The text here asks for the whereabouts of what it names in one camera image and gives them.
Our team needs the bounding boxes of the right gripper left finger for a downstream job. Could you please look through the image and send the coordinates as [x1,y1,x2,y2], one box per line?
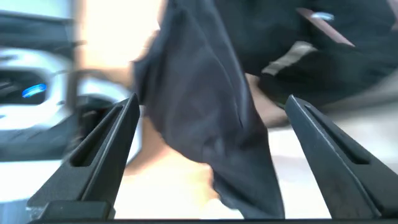
[26,93,141,220]

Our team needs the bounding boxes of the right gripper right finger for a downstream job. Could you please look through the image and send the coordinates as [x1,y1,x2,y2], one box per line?
[284,95,398,218]

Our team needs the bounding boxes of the black garment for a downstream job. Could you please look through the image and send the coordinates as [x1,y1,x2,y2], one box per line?
[132,0,285,220]

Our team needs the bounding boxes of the black shorts with white cord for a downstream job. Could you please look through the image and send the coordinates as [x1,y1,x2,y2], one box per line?
[214,0,398,108]

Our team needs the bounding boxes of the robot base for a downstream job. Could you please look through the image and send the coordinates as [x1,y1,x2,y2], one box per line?
[0,9,142,162]

